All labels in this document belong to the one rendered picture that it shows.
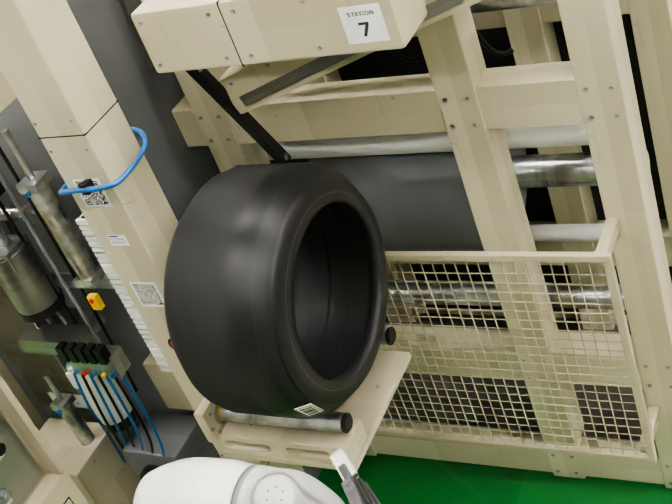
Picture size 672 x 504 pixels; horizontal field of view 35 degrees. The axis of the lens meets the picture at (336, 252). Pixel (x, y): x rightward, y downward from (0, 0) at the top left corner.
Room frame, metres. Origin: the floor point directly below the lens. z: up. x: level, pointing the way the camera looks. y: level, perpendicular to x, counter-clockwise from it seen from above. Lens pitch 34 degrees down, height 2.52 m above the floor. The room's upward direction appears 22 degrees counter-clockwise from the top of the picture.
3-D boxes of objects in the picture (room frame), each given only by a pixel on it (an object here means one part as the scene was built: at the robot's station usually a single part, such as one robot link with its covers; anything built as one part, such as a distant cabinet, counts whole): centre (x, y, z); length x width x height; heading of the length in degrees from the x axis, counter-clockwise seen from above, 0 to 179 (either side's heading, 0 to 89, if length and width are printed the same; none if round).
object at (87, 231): (2.16, 0.48, 1.19); 0.05 x 0.04 x 0.48; 143
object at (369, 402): (1.99, 0.18, 0.80); 0.37 x 0.36 x 0.02; 143
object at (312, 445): (1.88, 0.26, 0.83); 0.36 x 0.09 x 0.06; 53
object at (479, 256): (2.12, -0.20, 0.65); 0.90 x 0.02 x 0.70; 53
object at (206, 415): (2.10, 0.32, 0.90); 0.40 x 0.03 x 0.10; 143
